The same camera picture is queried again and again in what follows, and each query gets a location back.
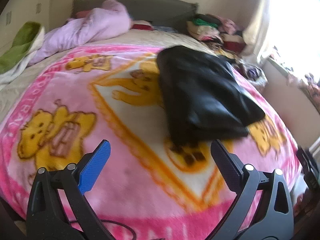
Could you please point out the cream curtain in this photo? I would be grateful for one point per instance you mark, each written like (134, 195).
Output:
(257, 30)

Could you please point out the grey headboard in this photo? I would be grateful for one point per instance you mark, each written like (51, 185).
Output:
(155, 10)

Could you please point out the pale pink puffer coat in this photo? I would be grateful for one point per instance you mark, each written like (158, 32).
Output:
(100, 22)

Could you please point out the bright window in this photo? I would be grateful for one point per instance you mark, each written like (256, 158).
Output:
(295, 10)

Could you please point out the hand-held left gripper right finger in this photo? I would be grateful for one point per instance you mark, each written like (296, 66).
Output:
(226, 161)

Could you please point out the pink cartoon printed blanket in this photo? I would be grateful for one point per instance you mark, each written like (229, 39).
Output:
(112, 167)

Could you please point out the floral fabric bag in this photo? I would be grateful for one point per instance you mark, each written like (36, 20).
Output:
(255, 73)

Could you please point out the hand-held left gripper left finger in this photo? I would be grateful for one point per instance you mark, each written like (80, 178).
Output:
(95, 165)

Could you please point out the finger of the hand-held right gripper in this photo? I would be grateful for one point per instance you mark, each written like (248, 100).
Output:
(308, 170)

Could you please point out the black leather jacket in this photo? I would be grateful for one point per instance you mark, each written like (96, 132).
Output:
(200, 100)

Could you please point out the pile of folded clothes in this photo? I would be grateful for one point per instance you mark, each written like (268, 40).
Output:
(207, 30)

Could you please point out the red striped cloth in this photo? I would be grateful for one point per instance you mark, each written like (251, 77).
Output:
(142, 26)

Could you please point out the green and white blanket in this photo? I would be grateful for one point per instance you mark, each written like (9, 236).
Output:
(22, 42)

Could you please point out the cream wardrobe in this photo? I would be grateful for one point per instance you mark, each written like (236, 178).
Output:
(22, 10)

